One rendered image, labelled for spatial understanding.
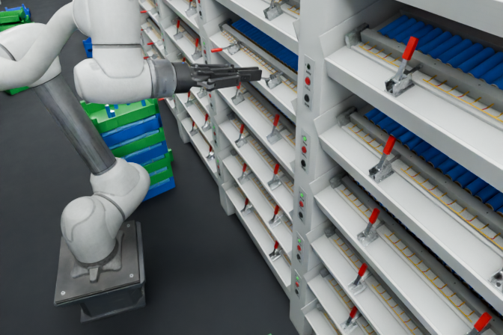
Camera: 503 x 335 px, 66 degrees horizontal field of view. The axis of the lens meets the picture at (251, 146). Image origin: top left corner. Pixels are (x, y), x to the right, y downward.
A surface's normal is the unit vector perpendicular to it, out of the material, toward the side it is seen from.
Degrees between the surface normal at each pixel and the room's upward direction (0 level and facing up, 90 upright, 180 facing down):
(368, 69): 19
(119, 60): 68
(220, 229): 0
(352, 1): 90
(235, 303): 0
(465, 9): 109
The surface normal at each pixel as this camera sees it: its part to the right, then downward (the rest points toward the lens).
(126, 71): 0.48, 0.14
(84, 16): -0.59, 0.25
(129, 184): 0.81, -0.07
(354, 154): -0.33, -0.66
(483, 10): -0.84, 0.53
